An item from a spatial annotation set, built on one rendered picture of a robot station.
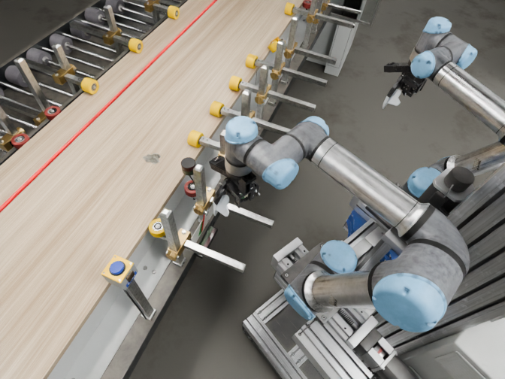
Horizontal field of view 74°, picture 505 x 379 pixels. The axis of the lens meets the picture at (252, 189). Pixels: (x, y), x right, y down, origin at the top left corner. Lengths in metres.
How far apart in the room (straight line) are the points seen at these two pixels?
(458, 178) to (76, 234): 1.40
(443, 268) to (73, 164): 1.60
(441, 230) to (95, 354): 1.41
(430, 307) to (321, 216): 2.03
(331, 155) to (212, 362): 1.68
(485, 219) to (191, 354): 1.78
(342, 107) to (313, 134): 2.77
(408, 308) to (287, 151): 0.39
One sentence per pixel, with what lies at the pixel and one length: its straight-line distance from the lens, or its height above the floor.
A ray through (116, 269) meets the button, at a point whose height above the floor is 1.23.
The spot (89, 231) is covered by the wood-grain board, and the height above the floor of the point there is 0.90.
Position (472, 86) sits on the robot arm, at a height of 1.64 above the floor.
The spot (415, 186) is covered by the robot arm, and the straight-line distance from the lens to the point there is 1.38.
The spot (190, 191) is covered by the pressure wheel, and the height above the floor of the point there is 0.91.
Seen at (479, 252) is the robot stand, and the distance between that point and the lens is 0.96.
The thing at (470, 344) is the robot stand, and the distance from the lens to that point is 1.21.
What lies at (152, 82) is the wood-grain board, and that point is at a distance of 2.19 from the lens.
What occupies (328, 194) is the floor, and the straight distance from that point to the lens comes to 2.80.
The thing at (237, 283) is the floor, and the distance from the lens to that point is 2.34.
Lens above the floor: 2.21
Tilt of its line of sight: 55 degrees down
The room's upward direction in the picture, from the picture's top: 7 degrees clockwise
